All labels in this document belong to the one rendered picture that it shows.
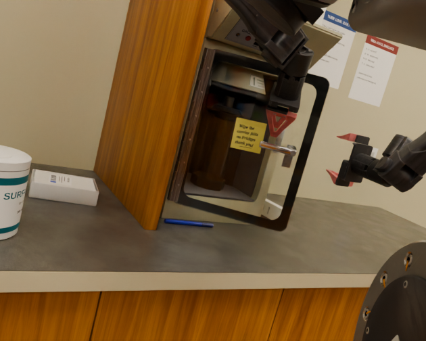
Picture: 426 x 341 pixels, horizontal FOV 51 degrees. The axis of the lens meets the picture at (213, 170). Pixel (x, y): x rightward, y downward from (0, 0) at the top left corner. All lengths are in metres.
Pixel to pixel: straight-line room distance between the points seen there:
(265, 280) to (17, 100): 0.89
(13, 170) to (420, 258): 0.67
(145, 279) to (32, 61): 0.81
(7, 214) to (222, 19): 0.62
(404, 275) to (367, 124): 1.78
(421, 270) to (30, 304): 0.66
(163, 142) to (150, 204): 0.15
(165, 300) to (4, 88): 0.81
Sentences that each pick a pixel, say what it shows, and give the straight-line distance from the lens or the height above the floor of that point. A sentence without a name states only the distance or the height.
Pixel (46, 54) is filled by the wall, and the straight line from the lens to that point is 1.45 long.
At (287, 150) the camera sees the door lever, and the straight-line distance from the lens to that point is 1.07.
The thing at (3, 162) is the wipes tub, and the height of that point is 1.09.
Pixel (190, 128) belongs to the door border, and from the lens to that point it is 1.12.
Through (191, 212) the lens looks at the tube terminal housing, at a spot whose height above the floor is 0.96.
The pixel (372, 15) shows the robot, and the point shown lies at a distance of 0.34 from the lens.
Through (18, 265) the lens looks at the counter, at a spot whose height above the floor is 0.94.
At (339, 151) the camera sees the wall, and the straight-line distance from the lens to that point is 2.09.
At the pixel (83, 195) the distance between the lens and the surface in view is 1.15.
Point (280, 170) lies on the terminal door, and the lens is 1.13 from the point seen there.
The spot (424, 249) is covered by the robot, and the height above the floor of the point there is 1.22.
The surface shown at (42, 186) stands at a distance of 1.14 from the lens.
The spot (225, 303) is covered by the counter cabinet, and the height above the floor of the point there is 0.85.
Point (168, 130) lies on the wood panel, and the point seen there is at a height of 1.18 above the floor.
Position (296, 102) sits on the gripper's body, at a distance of 0.99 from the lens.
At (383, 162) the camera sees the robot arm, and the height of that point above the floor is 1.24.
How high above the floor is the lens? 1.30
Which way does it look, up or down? 10 degrees down
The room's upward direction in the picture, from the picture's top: 15 degrees clockwise
